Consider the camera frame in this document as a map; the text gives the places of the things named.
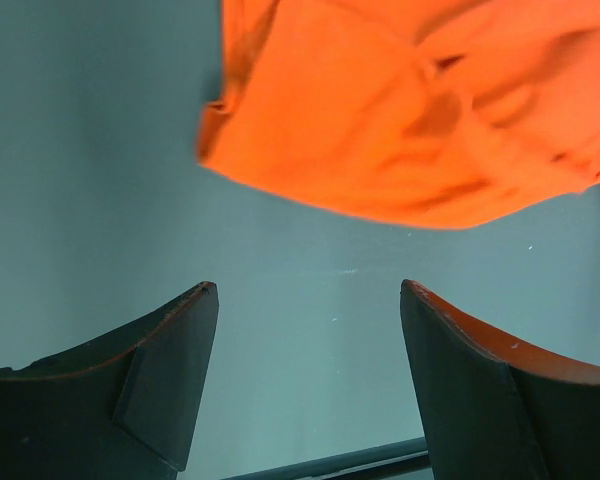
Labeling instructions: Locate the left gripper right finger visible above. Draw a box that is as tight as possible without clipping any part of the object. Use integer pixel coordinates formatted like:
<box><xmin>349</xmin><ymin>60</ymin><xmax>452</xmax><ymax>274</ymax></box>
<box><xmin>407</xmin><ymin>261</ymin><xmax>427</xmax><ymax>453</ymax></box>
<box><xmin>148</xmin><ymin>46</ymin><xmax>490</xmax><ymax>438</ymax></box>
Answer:
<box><xmin>400</xmin><ymin>280</ymin><xmax>600</xmax><ymax>480</ymax></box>

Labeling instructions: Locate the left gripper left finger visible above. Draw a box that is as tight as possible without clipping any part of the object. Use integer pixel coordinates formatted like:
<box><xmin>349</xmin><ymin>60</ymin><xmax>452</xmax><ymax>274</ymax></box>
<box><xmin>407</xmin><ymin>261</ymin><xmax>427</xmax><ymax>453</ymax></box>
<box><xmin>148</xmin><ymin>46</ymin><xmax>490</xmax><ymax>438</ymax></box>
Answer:
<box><xmin>0</xmin><ymin>282</ymin><xmax>219</xmax><ymax>480</ymax></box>

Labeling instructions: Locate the orange t-shirt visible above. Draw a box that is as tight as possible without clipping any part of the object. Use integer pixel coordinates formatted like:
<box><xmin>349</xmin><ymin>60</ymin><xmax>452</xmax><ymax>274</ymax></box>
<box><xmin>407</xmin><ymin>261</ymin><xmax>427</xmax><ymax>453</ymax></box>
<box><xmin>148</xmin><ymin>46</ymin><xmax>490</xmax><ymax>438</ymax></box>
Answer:
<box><xmin>197</xmin><ymin>1</ymin><xmax>600</xmax><ymax>230</ymax></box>

